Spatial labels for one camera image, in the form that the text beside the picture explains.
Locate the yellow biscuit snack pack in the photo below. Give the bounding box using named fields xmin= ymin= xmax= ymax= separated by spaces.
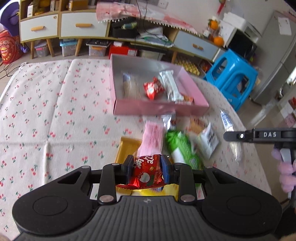
xmin=131 ymin=182 xmax=180 ymax=201

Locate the green chips snack pack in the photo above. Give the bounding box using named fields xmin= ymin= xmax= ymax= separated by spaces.
xmin=165 ymin=130 xmax=203 ymax=170

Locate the golden snack pack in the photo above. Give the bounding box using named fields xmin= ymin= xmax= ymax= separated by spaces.
xmin=115 ymin=137 xmax=142 ymax=164

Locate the white monkey biscuit pack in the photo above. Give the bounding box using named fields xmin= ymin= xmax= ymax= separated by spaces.
xmin=196 ymin=123 xmax=220 ymax=160

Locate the pink wafer snack pack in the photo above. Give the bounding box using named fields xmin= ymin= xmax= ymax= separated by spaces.
xmin=137 ymin=121 xmax=165 ymax=157

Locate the silver truffle chocolate pack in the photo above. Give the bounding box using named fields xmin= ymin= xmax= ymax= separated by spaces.
xmin=161 ymin=113 xmax=177 ymax=132

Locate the long white snack bar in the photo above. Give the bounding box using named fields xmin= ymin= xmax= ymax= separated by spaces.
xmin=159 ymin=70 xmax=184 ymax=102

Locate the clear rice cracker pack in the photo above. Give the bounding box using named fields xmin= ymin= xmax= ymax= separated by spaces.
xmin=122 ymin=72 xmax=141 ymax=99

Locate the red strawberry snack pack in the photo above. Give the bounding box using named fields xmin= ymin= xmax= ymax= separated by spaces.
xmin=144 ymin=77 xmax=165 ymax=100

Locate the orange white cookie pack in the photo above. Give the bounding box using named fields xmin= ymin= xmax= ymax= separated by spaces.
xmin=183 ymin=95 xmax=194 ymax=105

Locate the pink gloved right hand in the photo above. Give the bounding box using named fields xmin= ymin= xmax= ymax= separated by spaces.
xmin=271 ymin=148 xmax=296 ymax=193

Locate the brown cracker pack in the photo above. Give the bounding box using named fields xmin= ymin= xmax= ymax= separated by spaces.
xmin=189 ymin=116 xmax=207 ymax=135

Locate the blue plastic stool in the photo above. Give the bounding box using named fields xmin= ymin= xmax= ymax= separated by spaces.
xmin=204 ymin=50 xmax=258 ymax=111

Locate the cherry print tablecloth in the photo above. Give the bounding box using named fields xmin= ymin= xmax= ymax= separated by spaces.
xmin=0 ymin=58 xmax=273 ymax=240

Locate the yellow egg tray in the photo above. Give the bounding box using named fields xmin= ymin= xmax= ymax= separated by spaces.
xmin=174 ymin=56 xmax=200 ymax=76

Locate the pink cardboard box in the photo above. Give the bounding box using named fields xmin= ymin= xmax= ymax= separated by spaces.
xmin=110 ymin=54 xmax=209 ymax=116

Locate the orange fruit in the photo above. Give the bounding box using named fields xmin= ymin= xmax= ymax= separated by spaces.
xmin=213 ymin=36 xmax=224 ymax=47

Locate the red box under cabinet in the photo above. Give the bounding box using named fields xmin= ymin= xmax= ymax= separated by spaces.
xmin=108 ymin=44 xmax=137 ymax=58

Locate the clear storage bin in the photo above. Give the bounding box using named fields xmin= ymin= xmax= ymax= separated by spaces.
xmin=59 ymin=39 xmax=77 ymax=57

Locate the red drum toy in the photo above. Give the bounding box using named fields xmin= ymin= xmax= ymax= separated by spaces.
xmin=0 ymin=30 xmax=23 ymax=64

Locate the pink cherry cloth cover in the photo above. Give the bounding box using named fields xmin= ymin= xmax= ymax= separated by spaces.
xmin=96 ymin=2 xmax=198 ymax=35

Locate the wooden tv cabinet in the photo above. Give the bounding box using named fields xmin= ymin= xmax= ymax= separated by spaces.
xmin=19 ymin=1 xmax=225 ymax=62

